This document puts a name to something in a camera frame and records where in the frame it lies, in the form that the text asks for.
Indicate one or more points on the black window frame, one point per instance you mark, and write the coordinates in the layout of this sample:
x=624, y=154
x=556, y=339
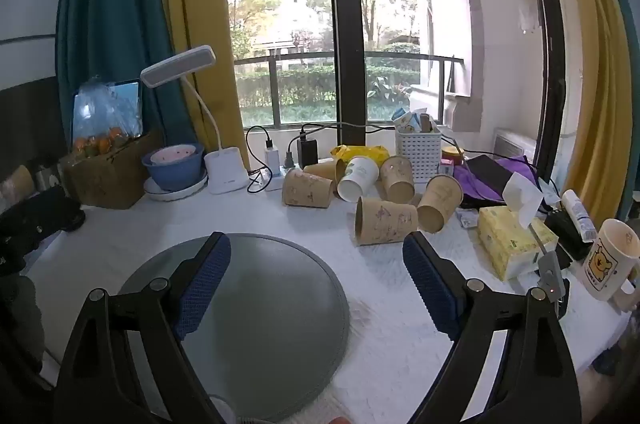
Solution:
x=342, y=28

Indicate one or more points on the cardboard box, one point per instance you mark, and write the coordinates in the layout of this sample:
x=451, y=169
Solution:
x=110, y=179

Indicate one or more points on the white tablecloth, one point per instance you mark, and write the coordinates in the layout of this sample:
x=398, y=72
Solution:
x=390, y=354

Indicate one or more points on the white plastic basket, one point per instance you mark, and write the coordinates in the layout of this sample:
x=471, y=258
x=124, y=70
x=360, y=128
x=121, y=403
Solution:
x=419, y=156

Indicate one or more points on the yellow tissue pack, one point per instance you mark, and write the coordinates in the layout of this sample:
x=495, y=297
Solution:
x=505, y=239

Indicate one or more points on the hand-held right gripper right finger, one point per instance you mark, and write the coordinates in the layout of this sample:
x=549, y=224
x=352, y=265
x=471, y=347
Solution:
x=430, y=289

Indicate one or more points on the balcony railing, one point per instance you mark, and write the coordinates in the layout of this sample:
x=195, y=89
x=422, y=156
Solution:
x=380, y=59

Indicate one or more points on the white power strip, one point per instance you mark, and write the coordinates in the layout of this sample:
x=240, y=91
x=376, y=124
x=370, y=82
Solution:
x=272, y=179

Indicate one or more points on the plastic bag of oranges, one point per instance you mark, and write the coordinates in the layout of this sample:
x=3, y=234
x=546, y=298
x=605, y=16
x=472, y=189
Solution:
x=102, y=123

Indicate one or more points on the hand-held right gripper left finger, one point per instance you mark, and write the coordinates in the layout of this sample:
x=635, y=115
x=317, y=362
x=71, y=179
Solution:
x=205, y=284

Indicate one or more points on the white bear-print mug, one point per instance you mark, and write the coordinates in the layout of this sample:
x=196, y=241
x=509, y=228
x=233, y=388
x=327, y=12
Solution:
x=607, y=261

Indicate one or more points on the white plate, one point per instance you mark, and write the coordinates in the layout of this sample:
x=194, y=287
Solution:
x=165, y=195

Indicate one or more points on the purple cloth bag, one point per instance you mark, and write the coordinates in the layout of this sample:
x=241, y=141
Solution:
x=525, y=168

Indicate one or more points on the white green-print paper cup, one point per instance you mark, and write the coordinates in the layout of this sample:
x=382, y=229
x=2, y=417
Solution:
x=359, y=178

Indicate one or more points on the teal curtain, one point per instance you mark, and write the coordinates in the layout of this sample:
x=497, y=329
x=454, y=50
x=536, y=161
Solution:
x=115, y=3

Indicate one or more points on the white tube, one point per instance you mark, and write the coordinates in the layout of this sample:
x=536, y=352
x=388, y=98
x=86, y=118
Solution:
x=577, y=211

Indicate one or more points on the black case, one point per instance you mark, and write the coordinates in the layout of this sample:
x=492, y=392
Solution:
x=565, y=231

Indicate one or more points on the black pouch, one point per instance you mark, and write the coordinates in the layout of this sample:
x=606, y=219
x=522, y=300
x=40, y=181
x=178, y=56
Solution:
x=487, y=176

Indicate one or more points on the small blister packet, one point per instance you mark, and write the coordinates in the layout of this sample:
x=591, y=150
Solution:
x=467, y=219

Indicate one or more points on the black power adapter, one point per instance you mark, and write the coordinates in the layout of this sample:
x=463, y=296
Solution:
x=307, y=151

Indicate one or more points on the white desk lamp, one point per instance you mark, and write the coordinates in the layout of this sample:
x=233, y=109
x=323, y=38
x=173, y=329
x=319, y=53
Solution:
x=226, y=168

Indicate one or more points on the brown printed paper cup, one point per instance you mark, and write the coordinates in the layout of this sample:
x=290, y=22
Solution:
x=398, y=179
x=440, y=201
x=306, y=189
x=325, y=170
x=385, y=221

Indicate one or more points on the yellow lidded jar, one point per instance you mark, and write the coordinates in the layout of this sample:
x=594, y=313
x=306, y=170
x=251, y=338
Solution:
x=452, y=155

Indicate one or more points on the yellow snack packet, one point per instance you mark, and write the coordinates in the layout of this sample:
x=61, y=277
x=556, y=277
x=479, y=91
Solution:
x=360, y=152

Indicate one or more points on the grey round mat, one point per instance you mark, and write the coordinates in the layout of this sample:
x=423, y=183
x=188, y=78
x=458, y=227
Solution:
x=270, y=304

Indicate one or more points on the blue bowl with pink lid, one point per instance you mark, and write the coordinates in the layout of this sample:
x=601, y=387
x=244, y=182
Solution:
x=172, y=166

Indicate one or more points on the yellow curtain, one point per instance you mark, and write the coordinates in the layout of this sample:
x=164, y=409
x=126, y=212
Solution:
x=595, y=78
x=200, y=28

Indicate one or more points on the small cartons in basket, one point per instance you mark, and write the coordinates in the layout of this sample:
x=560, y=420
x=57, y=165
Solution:
x=407, y=119

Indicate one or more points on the white charger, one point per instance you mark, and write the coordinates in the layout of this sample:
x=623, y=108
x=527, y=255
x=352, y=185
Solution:
x=272, y=156

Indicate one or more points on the white outdoor unit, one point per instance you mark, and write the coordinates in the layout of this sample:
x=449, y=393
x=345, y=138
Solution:
x=515, y=146

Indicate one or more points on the small grey device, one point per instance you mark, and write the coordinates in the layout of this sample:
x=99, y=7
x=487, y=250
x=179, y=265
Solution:
x=550, y=276

